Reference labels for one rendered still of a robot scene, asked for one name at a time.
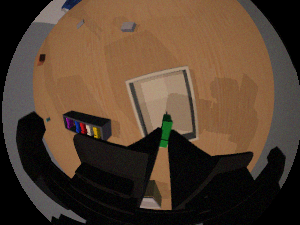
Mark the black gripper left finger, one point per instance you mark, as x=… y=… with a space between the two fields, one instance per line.
x=134 y=161

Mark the green blade fuse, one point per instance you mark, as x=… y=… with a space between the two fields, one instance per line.
x=166 y=125

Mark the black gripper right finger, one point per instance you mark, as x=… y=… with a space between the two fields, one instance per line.
x=191 y=168

